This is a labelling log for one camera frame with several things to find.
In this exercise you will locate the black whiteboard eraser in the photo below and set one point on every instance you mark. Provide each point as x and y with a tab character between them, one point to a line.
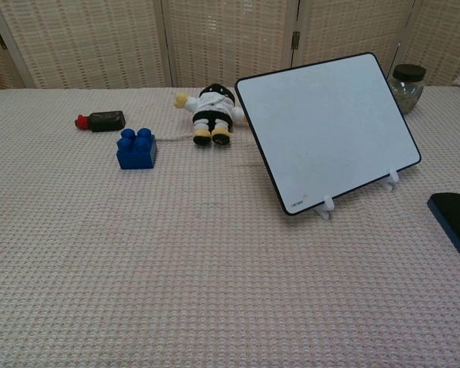
454	218

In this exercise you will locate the plush doll white black outfit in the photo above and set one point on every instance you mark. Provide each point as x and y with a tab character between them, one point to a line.
214	105

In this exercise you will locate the beige waffle weave tablecloth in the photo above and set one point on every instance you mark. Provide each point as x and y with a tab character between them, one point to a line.
176	249

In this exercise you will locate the blue toy building block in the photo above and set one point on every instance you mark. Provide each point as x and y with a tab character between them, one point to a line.
136	155

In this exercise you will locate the white plastic board stand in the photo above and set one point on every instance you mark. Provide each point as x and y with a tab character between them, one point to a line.
328	203

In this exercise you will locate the dark bottle with red cap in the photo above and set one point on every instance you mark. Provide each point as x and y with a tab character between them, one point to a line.
107	120

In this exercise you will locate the brass screen hinge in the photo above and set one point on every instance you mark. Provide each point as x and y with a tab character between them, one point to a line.
296	39
0	40

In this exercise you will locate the glass jar with black lid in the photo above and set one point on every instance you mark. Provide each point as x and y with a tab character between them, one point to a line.
408	94

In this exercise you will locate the white board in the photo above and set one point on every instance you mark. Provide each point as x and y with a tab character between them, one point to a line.
329	134

